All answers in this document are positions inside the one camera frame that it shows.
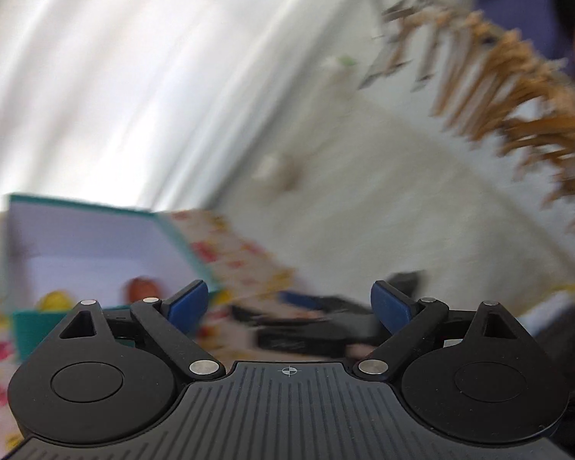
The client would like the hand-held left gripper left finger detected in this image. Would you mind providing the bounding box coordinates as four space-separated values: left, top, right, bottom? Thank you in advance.
57 280 226 379

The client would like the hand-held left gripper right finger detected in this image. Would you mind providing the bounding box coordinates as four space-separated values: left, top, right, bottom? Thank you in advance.
357 279 521 379

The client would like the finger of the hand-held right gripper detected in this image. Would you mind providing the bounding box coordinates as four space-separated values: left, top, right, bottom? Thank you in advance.
230 291 331 324

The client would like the orange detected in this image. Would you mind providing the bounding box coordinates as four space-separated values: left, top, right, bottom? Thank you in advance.
123 276 166 307

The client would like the teal cardboard box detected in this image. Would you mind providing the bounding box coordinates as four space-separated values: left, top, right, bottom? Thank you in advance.
0 193 226 362

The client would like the yellow fruit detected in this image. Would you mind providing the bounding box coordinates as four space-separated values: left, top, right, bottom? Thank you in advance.
36 290 75 312

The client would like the floral tablecloth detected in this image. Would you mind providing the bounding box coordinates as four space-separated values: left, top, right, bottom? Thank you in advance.
0 208 298 451

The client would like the white curtain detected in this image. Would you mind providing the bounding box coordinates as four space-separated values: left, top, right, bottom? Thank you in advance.
0 0 365 250

